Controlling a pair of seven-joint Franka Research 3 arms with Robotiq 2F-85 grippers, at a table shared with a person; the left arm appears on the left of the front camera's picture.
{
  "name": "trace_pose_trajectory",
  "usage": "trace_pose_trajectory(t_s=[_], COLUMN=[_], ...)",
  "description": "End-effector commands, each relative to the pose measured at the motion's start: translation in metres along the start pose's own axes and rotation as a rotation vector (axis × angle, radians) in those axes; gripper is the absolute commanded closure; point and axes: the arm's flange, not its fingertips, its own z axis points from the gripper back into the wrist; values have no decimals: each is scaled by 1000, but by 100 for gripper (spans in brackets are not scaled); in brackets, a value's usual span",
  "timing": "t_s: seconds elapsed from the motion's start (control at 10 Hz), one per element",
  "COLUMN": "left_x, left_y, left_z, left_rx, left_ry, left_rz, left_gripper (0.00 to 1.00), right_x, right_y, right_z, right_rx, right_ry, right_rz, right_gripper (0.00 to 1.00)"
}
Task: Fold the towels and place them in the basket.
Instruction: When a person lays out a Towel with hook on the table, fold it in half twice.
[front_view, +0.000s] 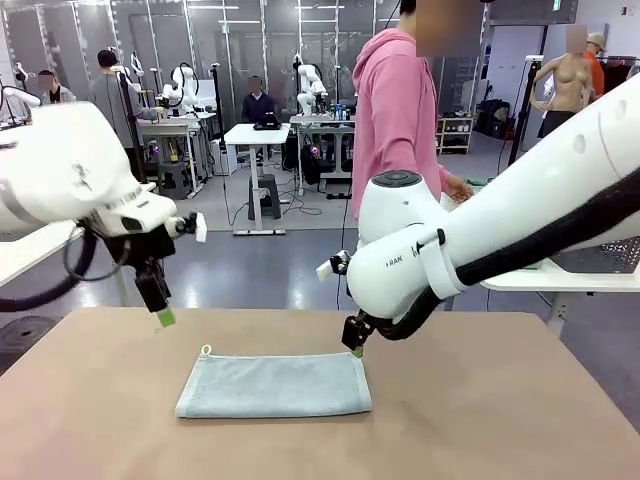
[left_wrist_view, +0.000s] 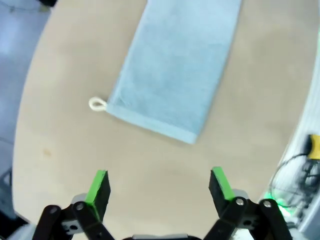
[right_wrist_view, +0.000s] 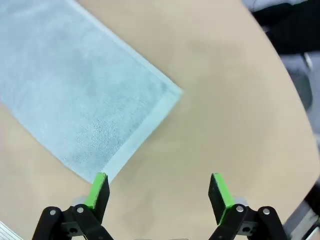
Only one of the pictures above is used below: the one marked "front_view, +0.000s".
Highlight black right arm cable sleeve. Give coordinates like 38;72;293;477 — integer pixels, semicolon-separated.
378;183;640;342

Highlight bare torso mannequin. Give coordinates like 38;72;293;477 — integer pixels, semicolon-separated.
529;24;599;141

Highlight pink sleeved right forearm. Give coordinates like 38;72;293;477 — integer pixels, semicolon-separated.
419;134;454;184

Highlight black tripod pole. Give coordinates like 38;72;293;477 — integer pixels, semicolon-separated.
113;64;147;184

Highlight person in grey jacket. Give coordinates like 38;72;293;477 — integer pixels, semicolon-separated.
89;48;135;151

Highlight black perforated floor base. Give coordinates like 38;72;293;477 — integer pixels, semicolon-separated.
0;314;64;374

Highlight seated person at desk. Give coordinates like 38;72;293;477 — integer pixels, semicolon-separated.
37;69;76;105

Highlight black camera stand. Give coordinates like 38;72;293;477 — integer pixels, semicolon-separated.
507;53;545;169

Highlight white desk with bottles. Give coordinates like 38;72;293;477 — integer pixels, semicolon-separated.
288;113;357;196

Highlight black bags pile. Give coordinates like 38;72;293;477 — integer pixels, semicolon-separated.
475;98;516;140

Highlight person in navy jacket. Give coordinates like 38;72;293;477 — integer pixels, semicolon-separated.
241;74;279;124

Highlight white standing desk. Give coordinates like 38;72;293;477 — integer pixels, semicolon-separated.
223;123;292;236

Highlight white table beside person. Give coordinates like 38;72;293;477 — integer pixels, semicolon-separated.
439;179;640;326

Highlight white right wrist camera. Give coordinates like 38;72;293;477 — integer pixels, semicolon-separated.
315;249;351;281

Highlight dark clothes on rack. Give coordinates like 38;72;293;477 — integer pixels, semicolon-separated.
607;54;640;86

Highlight light blue towel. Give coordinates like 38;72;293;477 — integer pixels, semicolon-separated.
174;343;375;420

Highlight mannequin with orange shirt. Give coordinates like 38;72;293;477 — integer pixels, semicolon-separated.
582;32;609;101

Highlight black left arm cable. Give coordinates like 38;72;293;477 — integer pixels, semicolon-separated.
0;219;129;314

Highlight person's right hand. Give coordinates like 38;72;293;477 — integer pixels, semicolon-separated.
442;172;475;204

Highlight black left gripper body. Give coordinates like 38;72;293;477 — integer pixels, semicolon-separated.
111;226;178;282

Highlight person in pink hoodie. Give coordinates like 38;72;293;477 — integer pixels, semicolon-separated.
351;0;475;227

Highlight grey step stool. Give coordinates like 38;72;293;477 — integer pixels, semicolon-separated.
157;161;192;201
247;173;283;221

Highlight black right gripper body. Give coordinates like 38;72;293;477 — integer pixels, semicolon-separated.
355;310;381;335

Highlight black upright pole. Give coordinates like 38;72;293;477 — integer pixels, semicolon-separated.
208;63;229;176

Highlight white table with round leg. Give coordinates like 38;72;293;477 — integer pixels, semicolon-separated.
0;180;157;307

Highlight white shoe shelf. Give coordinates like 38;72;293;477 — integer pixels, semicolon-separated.
436;116;475;156

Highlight white desk with robot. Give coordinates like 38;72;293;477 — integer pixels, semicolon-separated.
134;110;219;194

